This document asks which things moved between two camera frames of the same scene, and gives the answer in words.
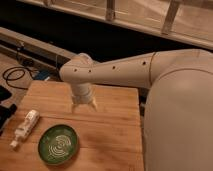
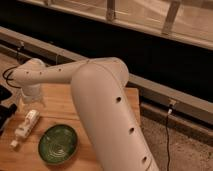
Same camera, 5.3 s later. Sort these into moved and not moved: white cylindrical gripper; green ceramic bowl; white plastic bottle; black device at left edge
Moved: white cylindrical gripper
Not moved: white plastic bottle; green ceramic bowl; black device at left edge
